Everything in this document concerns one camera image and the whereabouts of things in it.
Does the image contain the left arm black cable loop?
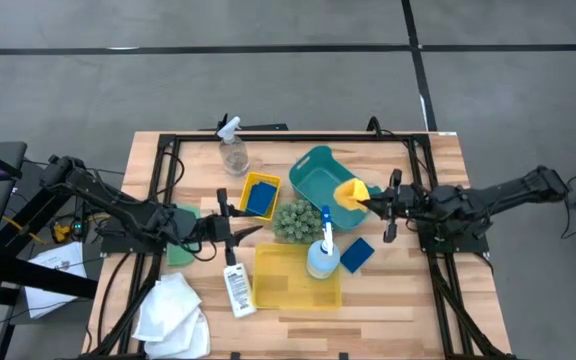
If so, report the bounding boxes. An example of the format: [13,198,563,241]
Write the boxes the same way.
[160,149,185,201]

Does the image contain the white printed squeeze bottle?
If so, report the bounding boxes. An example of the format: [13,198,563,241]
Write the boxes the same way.
[222,262,258,320]

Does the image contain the teal plastic basket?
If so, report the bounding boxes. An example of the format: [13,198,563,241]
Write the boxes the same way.
[288,144,383,232]

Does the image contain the black cable over frame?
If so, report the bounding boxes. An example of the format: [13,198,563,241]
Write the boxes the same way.
[366,115,444,201]

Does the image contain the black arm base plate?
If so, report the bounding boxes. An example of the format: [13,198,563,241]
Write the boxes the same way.
[417,233,489,254]
[100,234,169,255]

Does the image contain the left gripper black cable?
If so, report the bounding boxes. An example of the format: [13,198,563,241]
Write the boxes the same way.
[181,238,219,263]

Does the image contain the spray bottle with blue nozzle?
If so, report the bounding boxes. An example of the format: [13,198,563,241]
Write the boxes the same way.
[306,205,342,280]

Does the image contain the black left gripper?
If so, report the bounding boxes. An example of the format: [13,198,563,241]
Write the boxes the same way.
[200,188,265,267]

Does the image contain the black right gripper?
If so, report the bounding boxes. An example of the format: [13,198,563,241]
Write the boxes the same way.
[359,168,432,244]

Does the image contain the green cloth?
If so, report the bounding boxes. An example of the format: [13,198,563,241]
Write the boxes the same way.
[166,203,202,268]

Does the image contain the clear spray bottle white trigger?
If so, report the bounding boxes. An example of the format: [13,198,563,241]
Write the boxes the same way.
[216,116,251,177]

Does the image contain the artificial green succulent plant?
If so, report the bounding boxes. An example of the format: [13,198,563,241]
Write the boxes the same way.
[271,198,324,245]

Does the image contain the yellow cloth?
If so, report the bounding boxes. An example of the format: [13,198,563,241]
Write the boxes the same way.
[333,177,372,213]

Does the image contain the large yellow translucent tray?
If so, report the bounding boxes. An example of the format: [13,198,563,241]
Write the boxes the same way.
[251,243,343,311]

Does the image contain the white paper sheets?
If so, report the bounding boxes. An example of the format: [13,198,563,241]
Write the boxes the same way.
[23,241,89,320]

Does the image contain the small yellow plastic bin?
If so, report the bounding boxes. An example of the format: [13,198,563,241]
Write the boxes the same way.
[237,171,283,222]

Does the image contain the yellow plug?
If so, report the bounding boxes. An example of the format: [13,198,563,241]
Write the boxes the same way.
[50,222,72,244]

